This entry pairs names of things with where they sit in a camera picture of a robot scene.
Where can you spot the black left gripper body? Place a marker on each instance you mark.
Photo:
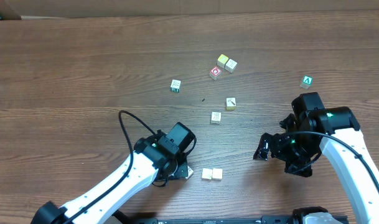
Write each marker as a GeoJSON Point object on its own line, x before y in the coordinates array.
{"type": "Point", "coordinates": [181, 172]}

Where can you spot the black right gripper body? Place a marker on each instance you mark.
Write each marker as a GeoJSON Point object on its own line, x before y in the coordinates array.
{"type": "Point", "coordinates": [271, 146]}

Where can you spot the wooden block with squiggle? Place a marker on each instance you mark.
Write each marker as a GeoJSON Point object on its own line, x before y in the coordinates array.
{"type": "Point", "coordinates": [207, 174]}

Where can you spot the wooden block number three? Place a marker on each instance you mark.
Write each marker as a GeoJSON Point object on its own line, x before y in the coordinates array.
{"type": "Point", "coordinates": [217, 174]}

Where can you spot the yellow sided wooden block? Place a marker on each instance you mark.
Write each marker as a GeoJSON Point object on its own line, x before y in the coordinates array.
{"type": "Point", "coordinates": [216, 117]}

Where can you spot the wooden block with dots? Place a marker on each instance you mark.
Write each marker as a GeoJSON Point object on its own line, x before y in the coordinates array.
{"type": "Point", "coordinates": [190, 172]}

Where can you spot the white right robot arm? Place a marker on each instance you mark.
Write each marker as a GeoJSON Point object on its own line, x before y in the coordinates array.
{"type": "Point", "coordinates": [334, 133]}

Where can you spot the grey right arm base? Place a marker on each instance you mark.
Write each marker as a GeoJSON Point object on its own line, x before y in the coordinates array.
{"type": "Point", "coordinates": [312, 215]}

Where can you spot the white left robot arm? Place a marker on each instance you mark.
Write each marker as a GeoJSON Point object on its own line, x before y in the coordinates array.
{"type": "Point", "coordinates": [158, 158]}

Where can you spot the wooden block with hammer picture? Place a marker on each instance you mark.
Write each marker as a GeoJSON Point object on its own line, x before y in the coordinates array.
{"type": "Point", "coordinates": [230, 103]}

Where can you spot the green letter wooden block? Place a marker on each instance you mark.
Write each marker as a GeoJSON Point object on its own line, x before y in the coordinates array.
{"type": "Point", "coordinates": [306, 82]}

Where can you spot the green sided wooden block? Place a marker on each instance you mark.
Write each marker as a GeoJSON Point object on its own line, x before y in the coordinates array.
{"type": "Point", "coordinates": [175, 86]}

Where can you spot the plain wooden block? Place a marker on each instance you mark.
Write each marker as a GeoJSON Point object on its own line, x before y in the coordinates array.
{"type": "Point", "coordinates": [230, 66]}

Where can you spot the red framed wooden block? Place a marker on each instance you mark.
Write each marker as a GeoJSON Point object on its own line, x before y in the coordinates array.
{"type": "Point", "coordinates": [215, 72]}

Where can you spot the yellow top wooden block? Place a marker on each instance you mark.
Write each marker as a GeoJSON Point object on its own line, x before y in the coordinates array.
{"type": "Point", "coordinates": [222, 60]}

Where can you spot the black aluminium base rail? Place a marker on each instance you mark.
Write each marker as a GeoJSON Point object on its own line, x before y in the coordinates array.
{"type": "Point", "coordinates": [146, 218]}

